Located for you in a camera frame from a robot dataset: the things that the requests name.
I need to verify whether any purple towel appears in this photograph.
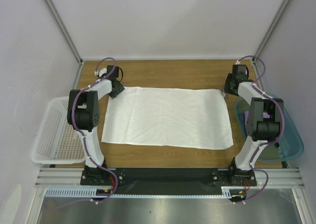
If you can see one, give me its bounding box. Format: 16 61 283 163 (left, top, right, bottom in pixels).
244 110 270 123

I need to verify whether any white towel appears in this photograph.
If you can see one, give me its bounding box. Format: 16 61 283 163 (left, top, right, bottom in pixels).
101 87 234 150

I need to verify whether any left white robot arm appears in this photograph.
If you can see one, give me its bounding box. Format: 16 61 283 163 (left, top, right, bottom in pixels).
67 65 124 185

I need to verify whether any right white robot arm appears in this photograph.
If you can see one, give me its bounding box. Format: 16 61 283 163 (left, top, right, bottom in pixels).
224 64 285 185

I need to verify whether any white plastic laundry basket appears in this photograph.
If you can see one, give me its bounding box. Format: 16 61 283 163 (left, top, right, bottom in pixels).
31 96 85 165

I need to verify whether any clear blue plastic tray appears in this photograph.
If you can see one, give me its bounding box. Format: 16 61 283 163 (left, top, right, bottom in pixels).
234 97 304 163

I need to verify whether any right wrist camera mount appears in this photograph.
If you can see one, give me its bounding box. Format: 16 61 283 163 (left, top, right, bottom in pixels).
236 60 249 79

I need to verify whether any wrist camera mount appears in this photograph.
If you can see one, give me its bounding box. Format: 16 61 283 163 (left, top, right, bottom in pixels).
236 60 249 79
94 68 107 78

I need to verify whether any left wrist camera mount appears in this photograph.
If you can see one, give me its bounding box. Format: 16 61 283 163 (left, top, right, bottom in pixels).
94 68 107 78

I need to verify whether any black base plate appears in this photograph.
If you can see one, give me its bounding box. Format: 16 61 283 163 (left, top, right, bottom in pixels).
80 167 257 196

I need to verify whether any aluminium frame rail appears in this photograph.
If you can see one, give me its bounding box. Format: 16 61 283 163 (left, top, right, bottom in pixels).
35 168 304 200

